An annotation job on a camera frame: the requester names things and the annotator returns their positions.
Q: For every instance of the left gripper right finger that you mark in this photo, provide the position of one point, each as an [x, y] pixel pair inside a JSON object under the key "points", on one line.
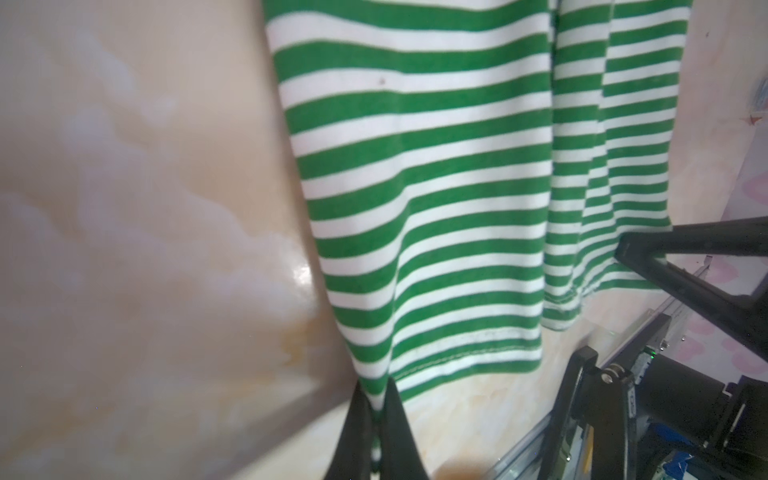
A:
{"points": [[400, 458]]}

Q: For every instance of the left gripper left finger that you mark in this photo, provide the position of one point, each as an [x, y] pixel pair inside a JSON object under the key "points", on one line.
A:
{"points": [[352, 459]]}

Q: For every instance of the green white striped garment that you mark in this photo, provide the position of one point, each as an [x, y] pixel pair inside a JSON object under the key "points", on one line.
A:
{"points": [[469, 167]]}

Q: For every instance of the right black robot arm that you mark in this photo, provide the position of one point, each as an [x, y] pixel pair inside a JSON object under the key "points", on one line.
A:
{"points": [[641, 405]]}

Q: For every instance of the small white packet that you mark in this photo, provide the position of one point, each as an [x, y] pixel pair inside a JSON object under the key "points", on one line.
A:
{"points": [[758, 108]]}

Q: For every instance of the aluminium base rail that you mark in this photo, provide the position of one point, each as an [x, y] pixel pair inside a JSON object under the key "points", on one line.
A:
{"points": [[540, 444]]}

